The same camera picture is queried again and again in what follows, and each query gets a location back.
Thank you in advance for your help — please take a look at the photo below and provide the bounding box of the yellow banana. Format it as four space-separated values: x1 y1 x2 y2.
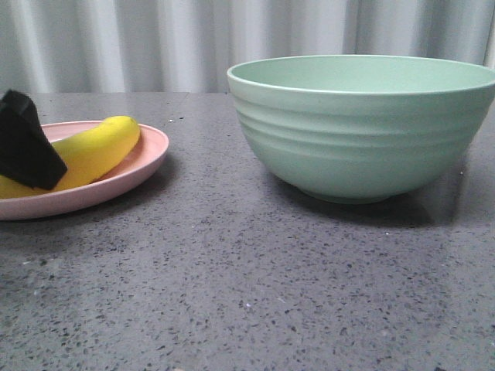
0 115 142 199

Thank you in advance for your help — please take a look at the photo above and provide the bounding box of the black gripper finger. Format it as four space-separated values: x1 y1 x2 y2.
1 90 67 190

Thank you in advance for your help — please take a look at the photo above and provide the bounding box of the pink plate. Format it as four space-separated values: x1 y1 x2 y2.
1 124 169 221

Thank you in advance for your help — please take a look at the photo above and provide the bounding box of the green ribbed bowl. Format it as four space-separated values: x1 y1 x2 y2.
227 55 494 203

